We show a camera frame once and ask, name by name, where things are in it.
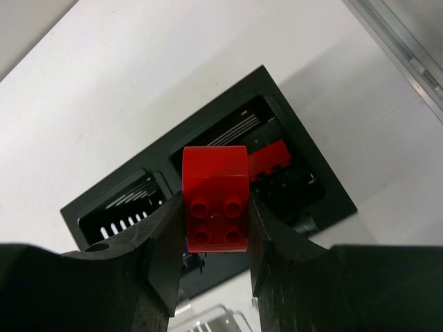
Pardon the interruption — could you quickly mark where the aluminium table edge rail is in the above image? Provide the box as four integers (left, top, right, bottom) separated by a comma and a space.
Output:
343, 0, 442, 120

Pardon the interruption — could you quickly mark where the black two-slot container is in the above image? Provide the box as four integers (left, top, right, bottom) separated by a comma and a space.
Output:
61, 67, 357, 300

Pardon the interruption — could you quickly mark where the red curved lego brick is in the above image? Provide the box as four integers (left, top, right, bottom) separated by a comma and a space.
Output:
182, 146, 250, 253

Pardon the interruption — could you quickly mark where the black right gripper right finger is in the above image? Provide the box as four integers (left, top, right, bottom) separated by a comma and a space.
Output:
248, 196, 442, 331

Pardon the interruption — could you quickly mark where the red lego plate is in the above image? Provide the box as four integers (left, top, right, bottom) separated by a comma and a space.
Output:
248, 140, 291, 182

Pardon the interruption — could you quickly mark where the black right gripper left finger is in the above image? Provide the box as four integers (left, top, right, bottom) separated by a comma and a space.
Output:
1, 194, 184, 331

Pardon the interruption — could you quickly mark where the purple square lego brick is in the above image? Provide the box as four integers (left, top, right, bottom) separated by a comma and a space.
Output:
183, 238, 205, 268

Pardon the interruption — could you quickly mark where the white two-slot container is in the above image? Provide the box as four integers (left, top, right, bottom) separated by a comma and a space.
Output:
168, 299, 253, 332

